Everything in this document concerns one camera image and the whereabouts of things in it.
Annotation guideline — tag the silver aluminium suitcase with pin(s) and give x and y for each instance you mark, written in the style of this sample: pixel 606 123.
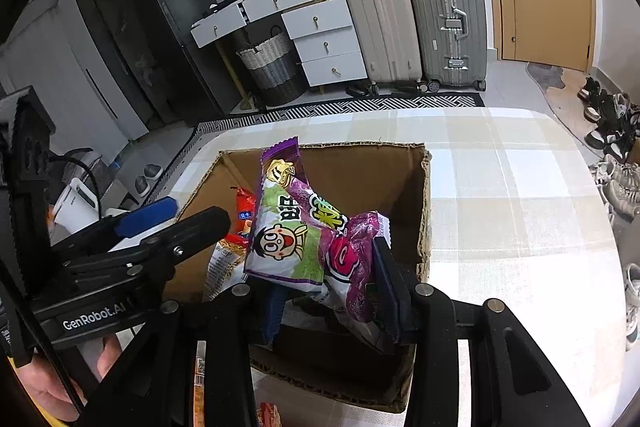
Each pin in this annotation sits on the silver aluminium suitcase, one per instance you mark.
pixel 453 42

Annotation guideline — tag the white drawer desk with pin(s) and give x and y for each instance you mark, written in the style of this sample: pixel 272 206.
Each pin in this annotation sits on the white drawer desk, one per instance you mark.
pixel 322 31

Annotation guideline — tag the white noodle snack packet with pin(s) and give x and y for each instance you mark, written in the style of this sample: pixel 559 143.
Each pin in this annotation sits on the white noodle snack packet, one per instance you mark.
pixel 225 267

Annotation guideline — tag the small red candy bar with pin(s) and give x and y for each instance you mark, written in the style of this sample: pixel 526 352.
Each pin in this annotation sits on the small red candy bar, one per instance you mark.
pixel 268 415

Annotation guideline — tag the black cabinet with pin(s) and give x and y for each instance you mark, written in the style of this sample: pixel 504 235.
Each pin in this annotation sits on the black cabinet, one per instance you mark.
pixel 150 52

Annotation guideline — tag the purple grape gummy packet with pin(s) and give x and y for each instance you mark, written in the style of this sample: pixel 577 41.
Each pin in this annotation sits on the purple grape gummy packet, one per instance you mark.
pixel 348 267

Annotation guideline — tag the brown cardboard box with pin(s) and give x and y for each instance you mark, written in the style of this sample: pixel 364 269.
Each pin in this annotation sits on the brown cardboard box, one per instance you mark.
pixel 297 338

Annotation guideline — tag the woven laundry basket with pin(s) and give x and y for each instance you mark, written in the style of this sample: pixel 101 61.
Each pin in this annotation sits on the woven laundry basket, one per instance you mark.
pixel 274 67

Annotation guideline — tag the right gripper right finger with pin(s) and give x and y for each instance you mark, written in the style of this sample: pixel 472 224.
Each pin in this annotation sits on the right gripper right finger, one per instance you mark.
pixel 513 383

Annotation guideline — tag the person's left hand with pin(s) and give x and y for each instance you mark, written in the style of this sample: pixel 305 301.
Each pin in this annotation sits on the person's left hand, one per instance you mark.
pixel 46 390

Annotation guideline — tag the white appliance with cable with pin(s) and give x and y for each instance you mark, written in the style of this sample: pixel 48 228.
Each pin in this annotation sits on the white appliance with cable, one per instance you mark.
pixel 77 185

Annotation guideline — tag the red snack packet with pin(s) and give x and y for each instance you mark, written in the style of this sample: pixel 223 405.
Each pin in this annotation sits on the red snack packet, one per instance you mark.
pixel 245 207

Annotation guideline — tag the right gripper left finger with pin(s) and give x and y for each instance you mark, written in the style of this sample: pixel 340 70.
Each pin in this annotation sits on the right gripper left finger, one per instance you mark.
pixel 153 381

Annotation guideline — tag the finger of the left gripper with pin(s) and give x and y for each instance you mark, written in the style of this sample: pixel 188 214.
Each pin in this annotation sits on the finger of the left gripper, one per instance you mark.
pixel 133 223
pixel 190 234

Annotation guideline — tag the irregular door mat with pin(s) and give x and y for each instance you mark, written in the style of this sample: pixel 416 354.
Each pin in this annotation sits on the irregular door mat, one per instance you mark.
pixel 560 87

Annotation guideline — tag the purple green Wangzai candy packet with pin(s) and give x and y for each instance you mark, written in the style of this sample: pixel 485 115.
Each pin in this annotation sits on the purple green Wangzai candy packet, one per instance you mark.
pixel 294 226

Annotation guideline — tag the beige hard suitcase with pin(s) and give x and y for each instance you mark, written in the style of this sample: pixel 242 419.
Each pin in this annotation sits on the beige hard suitcase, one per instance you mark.
pixel 386 31

